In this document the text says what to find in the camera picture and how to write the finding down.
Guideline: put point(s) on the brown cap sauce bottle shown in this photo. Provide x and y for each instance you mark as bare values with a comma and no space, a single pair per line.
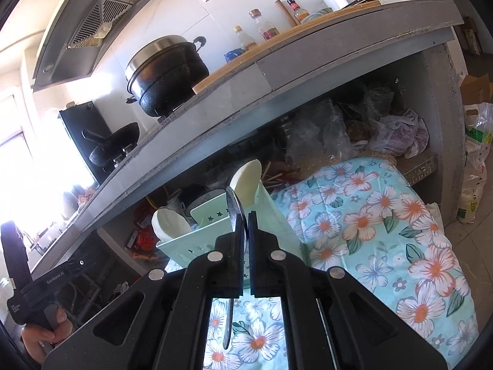
265,27

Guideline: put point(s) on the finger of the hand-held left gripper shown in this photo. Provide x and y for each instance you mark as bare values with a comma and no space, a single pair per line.
83,264

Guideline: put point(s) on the black wok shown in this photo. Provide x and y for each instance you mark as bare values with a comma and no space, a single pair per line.
115,142

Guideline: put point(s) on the white plastic spoon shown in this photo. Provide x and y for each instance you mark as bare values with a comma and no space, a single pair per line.
167,225

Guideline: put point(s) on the red cap seasoning bottle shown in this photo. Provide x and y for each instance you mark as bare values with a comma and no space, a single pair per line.
298,11

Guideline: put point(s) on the black panel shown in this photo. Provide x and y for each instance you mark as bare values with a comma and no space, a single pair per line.
83,135

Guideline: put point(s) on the grey concrete kitchen counter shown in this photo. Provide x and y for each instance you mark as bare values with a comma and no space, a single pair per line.
308,50

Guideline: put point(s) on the small bowl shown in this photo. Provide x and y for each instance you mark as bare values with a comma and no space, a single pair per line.
317,14

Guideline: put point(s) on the person's left hand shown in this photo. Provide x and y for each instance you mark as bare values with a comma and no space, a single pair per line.
38,341

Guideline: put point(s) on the blue packet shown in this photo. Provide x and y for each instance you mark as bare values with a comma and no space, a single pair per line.
235,56

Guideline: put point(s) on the yellow cap clear bottle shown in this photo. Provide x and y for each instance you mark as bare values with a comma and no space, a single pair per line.
244,40

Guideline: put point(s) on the plastic rice bag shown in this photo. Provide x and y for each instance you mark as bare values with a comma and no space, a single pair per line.
477,162

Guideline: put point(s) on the purple plastic bag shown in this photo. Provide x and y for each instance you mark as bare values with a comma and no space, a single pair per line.
404,135

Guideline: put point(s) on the wooden rolling pin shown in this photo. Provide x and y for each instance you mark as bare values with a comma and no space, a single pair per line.
285,13

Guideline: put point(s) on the white rice paddle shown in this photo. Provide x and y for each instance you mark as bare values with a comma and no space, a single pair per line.
246,181

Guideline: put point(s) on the green perforated utensil holder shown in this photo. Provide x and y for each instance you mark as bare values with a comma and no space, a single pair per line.
277,223

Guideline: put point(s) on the black cooking pot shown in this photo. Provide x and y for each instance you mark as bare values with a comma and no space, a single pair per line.
165,84

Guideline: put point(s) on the large metal spoon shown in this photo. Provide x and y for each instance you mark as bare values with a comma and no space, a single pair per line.
233,208

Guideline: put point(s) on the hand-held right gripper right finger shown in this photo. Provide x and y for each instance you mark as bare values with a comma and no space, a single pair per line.
262,266

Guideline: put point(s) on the cardboard box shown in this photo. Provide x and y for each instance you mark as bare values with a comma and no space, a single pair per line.
475,88

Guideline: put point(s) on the steel range hood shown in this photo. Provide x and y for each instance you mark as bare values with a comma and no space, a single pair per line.
69,19

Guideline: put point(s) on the crumpled clear plastic bag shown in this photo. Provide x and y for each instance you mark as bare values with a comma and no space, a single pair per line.
319,131

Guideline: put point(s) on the wooden cutting board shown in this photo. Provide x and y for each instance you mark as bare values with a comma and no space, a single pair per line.
246,61

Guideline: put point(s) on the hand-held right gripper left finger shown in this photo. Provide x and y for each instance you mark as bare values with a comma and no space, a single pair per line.
231,262

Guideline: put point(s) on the red snack packet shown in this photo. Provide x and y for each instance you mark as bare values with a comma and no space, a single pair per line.
148,235

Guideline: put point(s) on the floral blue blanket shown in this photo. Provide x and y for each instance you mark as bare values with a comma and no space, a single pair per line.
366,239

